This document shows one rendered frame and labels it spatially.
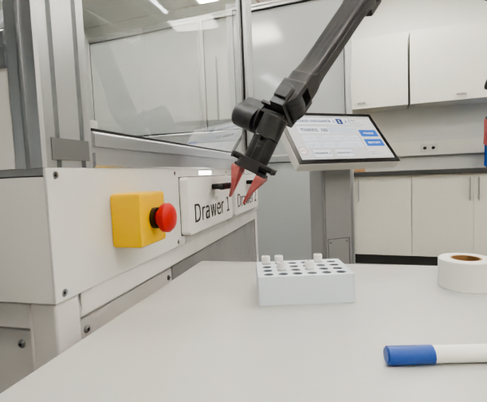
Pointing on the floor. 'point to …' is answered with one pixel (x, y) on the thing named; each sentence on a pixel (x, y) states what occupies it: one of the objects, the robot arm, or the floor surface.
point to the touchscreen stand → (331, 214)
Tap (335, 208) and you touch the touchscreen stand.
